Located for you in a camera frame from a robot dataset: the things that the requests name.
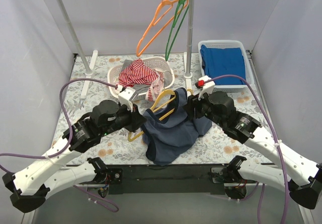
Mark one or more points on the aluminium frame rail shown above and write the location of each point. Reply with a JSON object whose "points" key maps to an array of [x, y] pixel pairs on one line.
{"points": [[28, 217]]}

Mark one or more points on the silver clothes rack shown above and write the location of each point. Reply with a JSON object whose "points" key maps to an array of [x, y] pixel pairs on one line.
{"points": [[89, 66]]}

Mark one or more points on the yellow clothes hanger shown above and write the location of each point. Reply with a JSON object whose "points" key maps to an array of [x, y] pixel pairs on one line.
{"points": [[155, 107]]}

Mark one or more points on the floral table mat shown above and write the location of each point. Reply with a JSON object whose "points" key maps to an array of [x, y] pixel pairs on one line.
{"points": [[215, 147]]}

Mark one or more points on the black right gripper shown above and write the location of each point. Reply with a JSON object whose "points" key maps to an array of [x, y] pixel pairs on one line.
{"points": [[192, 104]]}

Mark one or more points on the red white striped garment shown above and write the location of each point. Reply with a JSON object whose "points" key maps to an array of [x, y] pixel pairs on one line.
{"points": [[137, 73]]}

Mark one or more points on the white rectangular basket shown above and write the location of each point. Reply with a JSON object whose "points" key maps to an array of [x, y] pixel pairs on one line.
{"points": [[228, 44]]}

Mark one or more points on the blue folded cloth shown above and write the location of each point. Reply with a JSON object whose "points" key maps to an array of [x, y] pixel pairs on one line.
{"points": [[222, 61]]}

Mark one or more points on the green clothes hanger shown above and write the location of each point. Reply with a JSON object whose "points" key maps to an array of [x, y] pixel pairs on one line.
{"points": [[179, 16]]}

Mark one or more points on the grey garment in basket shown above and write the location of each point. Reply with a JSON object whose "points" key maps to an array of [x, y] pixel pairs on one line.
{"points": [[139, 89]]}

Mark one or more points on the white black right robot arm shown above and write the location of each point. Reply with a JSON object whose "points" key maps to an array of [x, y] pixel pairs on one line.
{"points": [[305, 175]]}

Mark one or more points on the navy blue tank top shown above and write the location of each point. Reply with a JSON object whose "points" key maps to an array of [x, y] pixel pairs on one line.
{"points": [[169, 132]]}

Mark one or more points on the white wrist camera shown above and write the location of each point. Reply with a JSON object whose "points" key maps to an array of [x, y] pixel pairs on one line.
{"points": [[125, 96], [206, 85]]}

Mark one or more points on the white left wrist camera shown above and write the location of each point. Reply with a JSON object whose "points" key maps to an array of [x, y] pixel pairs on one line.
{"points": [[125, 96]]}

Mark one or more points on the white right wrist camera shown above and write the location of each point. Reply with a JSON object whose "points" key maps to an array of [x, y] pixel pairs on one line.
{"points": [[206, 85]]}

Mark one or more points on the white oval laundry basket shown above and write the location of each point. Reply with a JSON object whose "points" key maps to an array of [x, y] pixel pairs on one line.
{"points": [[157, 63]]}

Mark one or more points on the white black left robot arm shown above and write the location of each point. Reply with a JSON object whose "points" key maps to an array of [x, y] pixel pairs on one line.
{"points": [[33, 185]]}

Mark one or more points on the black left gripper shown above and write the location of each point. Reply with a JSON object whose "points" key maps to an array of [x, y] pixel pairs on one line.
{"points": [[137, 119]]}

